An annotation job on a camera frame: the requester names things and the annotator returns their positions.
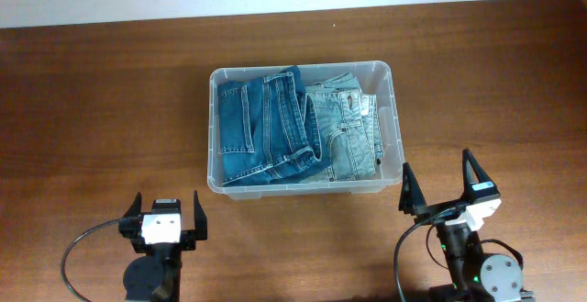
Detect clear plastic storage container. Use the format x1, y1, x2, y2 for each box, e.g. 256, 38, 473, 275
207, 61, 404, 200

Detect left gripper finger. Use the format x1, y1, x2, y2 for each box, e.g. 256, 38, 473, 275
194, 191, 208, 240
123, 192, 142, 220

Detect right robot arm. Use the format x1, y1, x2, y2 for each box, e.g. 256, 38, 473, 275
393, 149, 536, 302

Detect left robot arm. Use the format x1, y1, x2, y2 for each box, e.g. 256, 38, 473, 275
118, 194, 207, 302

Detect light blue jeans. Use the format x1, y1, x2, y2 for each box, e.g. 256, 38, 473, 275
304, 73, 384, 183

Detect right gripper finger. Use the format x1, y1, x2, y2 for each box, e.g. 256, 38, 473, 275
398, 162, 426, 215
462, 149, 493, 196

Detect dark blue jeans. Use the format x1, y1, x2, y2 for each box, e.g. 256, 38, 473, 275
217, 66, 331, 186

